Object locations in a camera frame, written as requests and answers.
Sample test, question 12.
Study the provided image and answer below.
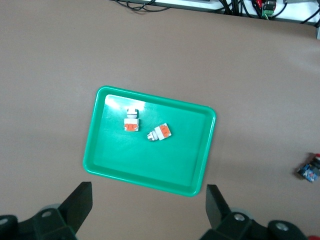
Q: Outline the green terminal connector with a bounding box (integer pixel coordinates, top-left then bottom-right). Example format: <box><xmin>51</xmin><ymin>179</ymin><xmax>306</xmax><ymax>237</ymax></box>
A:
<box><xmin>261</xmin><ymin>0</ymin><xmax>277</xmax><ymax>20</ymax></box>

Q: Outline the brown table mat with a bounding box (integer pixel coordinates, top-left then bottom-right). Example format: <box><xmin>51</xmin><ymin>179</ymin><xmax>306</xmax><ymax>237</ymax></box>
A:
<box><xmin>0</xmin><ymin>0</ymin><xmax>320</xmax><ymax>240</ymax></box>

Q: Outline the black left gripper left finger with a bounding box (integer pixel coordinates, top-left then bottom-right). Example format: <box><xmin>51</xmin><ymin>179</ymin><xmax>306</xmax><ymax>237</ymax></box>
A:
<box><xmin>0</xmin><ymin>181</ymin><xmax>94</xmax><ymax>240</ymax></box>

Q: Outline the black cable bundle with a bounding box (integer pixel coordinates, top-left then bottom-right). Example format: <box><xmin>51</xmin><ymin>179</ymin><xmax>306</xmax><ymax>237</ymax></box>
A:
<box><xmin>219</xmin><ymin>0</ymin><xmax>253</xmax><ymax>18</ymax></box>

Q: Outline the black looped cable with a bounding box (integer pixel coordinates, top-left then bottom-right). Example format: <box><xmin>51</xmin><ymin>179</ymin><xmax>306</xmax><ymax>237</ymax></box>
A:
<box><xmin>109</xmin><ymin>0</ymin><xmax>173</xmax><ymax>14</ymax></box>

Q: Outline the white push button orange block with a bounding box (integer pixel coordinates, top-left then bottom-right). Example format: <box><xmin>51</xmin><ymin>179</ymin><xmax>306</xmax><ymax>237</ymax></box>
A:
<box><xmin>146</xmin><ymin>122</ymin><xmax>172</xmax><ymax>143</ymax></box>
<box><xmin>123</xmin><ymin>107</ymin><xmax>140</xmax><ymax>133</ymax></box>

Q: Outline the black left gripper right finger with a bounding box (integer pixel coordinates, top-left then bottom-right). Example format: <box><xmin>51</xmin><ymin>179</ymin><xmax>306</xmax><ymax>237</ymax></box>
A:
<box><xmin>199</xmin><ymin>184</ymin><xmax>307</xmax><ymax>240</ymax></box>

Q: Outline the green plastic tray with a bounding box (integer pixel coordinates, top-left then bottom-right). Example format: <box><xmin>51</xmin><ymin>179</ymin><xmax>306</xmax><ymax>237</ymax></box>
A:
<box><xmin>82</xmin><ymin>85</ymin><xmax>217</xmax><ymax>198</ymax></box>

